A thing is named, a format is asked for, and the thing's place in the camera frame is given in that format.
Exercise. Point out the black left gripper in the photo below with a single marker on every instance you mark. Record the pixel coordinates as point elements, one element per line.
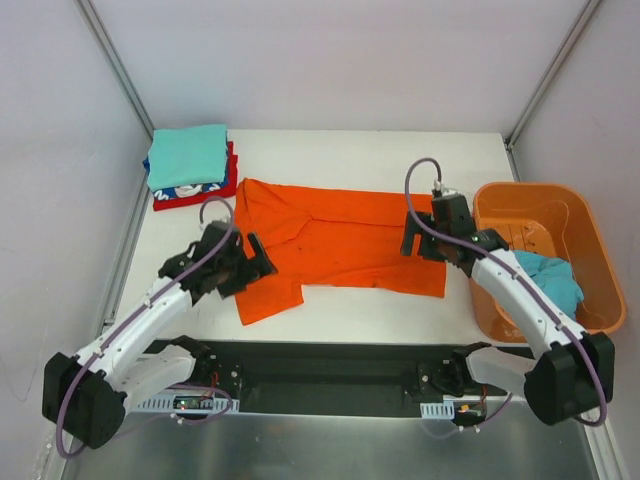
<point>245,265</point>

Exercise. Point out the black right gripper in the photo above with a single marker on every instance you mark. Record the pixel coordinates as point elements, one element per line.
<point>423,236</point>

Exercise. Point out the orange t shirt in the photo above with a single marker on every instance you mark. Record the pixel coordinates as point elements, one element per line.
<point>338,238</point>

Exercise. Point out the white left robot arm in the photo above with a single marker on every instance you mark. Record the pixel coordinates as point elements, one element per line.
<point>89,394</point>

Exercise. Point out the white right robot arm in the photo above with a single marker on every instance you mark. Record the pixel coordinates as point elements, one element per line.
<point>547,330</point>

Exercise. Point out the orange plastic tub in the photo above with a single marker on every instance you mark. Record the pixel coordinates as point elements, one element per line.
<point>554,221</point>

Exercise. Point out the folded blue t shirt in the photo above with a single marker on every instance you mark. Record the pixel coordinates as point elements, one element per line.
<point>185,170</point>

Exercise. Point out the folded red t shirt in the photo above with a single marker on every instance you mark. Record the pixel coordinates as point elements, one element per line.
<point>190,201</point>

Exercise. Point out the crumpled teal t shirt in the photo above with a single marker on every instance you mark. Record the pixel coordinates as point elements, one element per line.
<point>555,277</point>

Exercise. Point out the folded teal t shirt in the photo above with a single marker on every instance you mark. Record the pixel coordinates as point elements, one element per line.
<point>187,156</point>

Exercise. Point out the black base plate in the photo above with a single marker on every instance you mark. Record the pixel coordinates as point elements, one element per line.
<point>361,380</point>

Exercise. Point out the left white cable duct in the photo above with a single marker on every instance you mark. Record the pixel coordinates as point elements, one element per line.
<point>187,404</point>

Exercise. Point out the white cable duct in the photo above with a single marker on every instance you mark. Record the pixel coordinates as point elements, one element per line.
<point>444,410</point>
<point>187,404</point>

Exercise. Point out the right white cable duct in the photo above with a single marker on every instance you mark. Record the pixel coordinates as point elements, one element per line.
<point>444,410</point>

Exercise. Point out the right aluminium frame post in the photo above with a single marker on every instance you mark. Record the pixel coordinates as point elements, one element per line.
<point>569,43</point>

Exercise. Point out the aluminium frame post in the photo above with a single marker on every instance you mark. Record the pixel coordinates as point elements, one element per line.
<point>569,43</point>
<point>96,26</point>

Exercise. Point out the left aluminium frame post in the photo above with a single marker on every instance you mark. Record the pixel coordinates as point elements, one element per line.
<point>96,26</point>

